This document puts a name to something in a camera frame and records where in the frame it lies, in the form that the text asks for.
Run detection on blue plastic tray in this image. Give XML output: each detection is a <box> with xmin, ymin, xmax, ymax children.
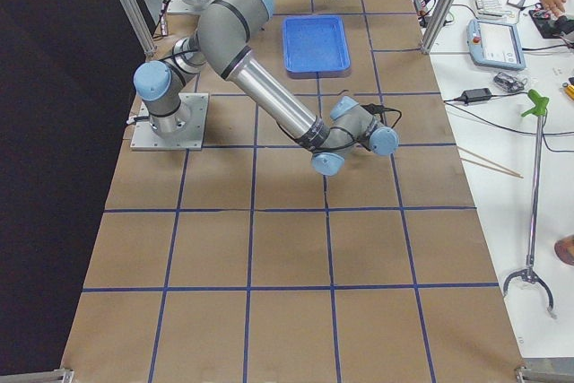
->
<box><xmin>282</xmin><ymin>15</ymin><xmax>351</xmax><ymax>78</ymax></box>

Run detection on teach pendant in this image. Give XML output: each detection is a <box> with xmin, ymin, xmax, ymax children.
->
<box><xmin>466</xmin><ymin>19</ymin><xmax>526</xmax><ymax>71</ymax></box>

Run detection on black adapter on side table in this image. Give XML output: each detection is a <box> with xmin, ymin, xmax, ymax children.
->
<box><xmin>460</xmin><ymin>88</ymin><xmax>492</xmax><ymax>105</ymax></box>

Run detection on wooden chopsticks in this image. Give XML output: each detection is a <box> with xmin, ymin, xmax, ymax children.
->
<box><xmin>457</xmin><ymin>146</ymin><xmax>523</xmax><ymax>178</ymax></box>

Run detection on brown paper table cover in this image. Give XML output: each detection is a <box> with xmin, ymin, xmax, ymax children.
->
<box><xmin>62</xmin><ymin>0</ymin><xmax>520</xmax><ymax>382</ymax></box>

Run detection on aluminium frame post left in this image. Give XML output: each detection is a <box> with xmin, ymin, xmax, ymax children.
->
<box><xmin>119</xmin><ymin>0</ymin><xmax>157</xmax><ymax>59</ymax></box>

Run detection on green handled reacher grabber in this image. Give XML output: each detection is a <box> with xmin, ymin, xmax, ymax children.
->
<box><xmin>502</xmin><ymin>89</ymin><xmax>557</xmax><ymax>319</ymax></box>

